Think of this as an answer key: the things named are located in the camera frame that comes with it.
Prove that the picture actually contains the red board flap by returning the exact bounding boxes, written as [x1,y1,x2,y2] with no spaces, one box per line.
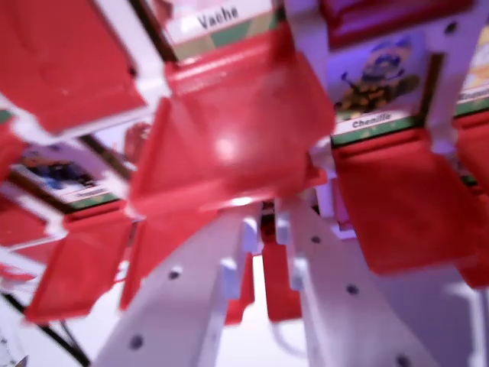
[128,49,339,230]

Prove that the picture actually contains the Chenille picture card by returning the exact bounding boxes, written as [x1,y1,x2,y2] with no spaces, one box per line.
[327,31,435,147]

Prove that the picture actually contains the Vache picture card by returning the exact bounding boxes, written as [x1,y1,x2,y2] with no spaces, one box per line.
[151,0,288,63]

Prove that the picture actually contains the red and white game board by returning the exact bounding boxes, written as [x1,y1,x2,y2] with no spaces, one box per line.
[0,0,489,326]

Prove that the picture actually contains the thick black cable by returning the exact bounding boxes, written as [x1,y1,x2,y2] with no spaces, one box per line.
[0,293,92,367]

